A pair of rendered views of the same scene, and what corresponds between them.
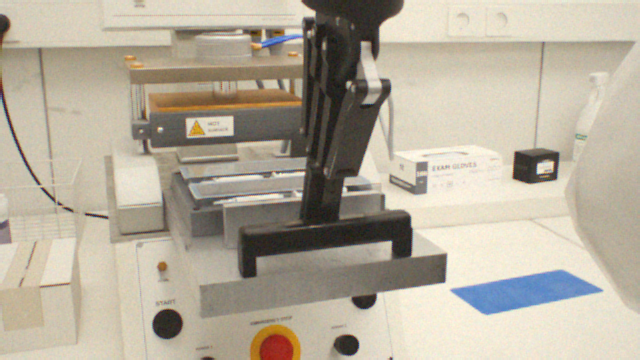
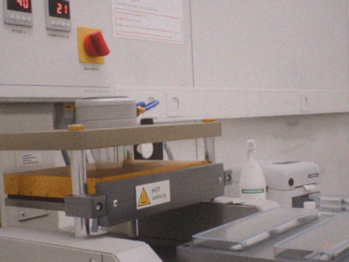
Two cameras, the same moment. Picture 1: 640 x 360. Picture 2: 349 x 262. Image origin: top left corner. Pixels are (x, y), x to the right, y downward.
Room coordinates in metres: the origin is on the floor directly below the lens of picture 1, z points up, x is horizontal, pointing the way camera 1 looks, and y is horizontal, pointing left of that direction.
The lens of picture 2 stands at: (0.31, 0.46, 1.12)
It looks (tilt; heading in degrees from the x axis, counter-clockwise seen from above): 3 degrees down; 327
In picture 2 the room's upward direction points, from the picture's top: 3 degrees counter-clockwise
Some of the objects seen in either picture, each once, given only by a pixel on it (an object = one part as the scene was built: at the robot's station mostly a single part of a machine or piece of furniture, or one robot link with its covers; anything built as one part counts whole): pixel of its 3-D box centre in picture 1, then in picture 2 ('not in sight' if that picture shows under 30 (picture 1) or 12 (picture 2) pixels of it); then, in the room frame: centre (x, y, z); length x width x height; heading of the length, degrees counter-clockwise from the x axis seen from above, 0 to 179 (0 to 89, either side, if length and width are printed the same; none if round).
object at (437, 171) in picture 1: (445, 168); not in sight; (1.44, -0.29, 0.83); 0.23 x 0.12 x 0.07; 112
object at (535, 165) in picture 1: (535, 165); not in sight; (1.48, -0.51, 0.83); 0.09 x 0.06 x 0.07; 117
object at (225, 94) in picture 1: (230, 91); (113, 160); (0.93, 0.13, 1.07); 0.22 x 0.17 x 0.10; 109
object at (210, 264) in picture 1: (283, 215); not in sight; (0.64, 0.04, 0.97); 0.30 x 0.22 x 0.08; 19
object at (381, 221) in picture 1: (327, 241); not in sight; (0.51, -0.01, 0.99); 0.15 x 0.02 x 0.04; 109
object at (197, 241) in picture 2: (262, 175); (261, 232); (0.73, 0.07, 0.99); 0.18 x 0.06 x 0.02; 109
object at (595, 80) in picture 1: (593, 125); (252, 181); (1.51, -0.65, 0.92); 0.09 x 0.08 x 0.25; 139
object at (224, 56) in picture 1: (233, 77); (101, 146); (0.97, 0.13, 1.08); 0.31 x 0.24 x 0.13; 109
